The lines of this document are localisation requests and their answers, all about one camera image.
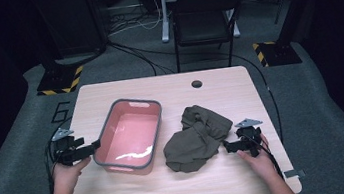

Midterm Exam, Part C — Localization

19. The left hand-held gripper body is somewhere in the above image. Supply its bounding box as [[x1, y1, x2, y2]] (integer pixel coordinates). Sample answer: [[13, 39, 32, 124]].
[[49, 125, 84, 169]]

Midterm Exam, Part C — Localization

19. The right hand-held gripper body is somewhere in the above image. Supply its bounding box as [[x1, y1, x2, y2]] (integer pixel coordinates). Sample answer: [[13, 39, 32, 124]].
[[234, 115, 268, 160]]

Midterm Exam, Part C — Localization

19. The olive green cloth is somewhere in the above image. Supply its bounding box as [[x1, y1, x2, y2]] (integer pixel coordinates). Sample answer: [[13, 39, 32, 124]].
[[157, 99, 240, 176]]

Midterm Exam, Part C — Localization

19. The pink plastic basket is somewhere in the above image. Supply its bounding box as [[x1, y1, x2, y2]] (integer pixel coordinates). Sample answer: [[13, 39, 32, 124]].
[[85, 92, 172, 183]]

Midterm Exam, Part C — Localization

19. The person's left hand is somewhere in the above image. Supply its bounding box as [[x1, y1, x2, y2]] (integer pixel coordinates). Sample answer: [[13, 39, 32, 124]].
[[48, 155, 97, 194]]

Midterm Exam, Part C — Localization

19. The person's right hand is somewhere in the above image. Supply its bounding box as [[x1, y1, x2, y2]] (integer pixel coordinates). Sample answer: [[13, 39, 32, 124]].
[[234, 132, 279, 184]]

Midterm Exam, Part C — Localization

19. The grey tape strip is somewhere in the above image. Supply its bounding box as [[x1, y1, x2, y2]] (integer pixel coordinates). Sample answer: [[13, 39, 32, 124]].
[[283, 167, 307, 180]]

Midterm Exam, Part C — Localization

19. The black cabinet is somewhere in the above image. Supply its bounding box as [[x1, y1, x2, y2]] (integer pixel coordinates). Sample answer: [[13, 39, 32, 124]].
[[30, 0, 111, 62]]

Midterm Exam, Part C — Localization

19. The black folding chair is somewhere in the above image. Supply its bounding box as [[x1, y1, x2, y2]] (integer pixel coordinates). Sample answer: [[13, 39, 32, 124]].
[[166, 0, 251, 75]]

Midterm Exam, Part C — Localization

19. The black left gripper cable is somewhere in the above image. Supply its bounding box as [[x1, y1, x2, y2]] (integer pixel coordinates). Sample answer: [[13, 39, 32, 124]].
[[39, 115, 84, 194]]

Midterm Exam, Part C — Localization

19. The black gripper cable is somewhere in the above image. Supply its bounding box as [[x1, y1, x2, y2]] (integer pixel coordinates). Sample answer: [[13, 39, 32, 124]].
[[242, 128, 287, 188], [39, 115, 84, 194]]

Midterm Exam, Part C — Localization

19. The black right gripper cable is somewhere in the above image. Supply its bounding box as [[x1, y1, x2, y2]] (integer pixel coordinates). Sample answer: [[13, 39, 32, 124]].
[[242, 128, 287, 188]]

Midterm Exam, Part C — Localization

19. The black base plate hazard tape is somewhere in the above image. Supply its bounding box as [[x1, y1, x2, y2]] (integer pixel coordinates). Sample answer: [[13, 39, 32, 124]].
[[33, 64, 87, 98], [252, 36, 304, 70]]

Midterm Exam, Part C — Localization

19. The white metal desk frame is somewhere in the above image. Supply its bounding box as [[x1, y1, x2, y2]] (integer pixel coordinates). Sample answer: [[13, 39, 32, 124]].
[[155, 0, 243, 49]]

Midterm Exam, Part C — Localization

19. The white floor cable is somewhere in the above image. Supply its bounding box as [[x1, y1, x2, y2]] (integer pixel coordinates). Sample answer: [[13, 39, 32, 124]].
[[103, 0, 166, 38]]

